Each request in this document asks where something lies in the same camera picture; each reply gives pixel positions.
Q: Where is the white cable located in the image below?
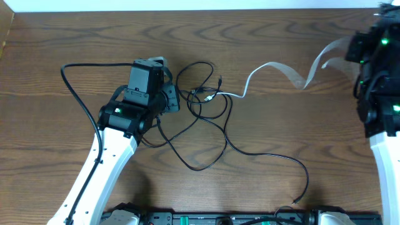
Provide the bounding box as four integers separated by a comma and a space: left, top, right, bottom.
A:
204, 36, 360, 103

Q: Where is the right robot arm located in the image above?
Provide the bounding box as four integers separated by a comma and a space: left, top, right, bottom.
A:
345, 1, 399, 225

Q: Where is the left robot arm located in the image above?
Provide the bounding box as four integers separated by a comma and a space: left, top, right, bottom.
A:
48, 56, 180, 224

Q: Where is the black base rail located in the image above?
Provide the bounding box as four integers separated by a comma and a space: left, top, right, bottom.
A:
99, 202, 384, 225

